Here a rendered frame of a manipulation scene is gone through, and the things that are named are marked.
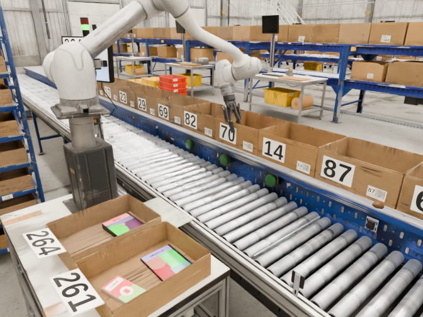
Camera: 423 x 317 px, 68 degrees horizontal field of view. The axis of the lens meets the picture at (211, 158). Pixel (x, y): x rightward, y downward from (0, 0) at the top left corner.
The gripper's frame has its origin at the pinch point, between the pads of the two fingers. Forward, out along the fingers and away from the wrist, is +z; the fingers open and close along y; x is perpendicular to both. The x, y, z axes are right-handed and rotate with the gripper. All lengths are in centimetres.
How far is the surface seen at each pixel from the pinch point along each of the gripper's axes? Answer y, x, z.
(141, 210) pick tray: 78, 12, 27
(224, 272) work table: 70, 56, 50
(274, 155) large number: 0.7, 28.2, 19.7
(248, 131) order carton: 0.5, 11.1, 3.9
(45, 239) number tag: 119, 16, 24
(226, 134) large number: 0.6, -9.1, 4.0
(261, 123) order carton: -28.4, -4.6, 2.2
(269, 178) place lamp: 8.3, 27.8, 31.1
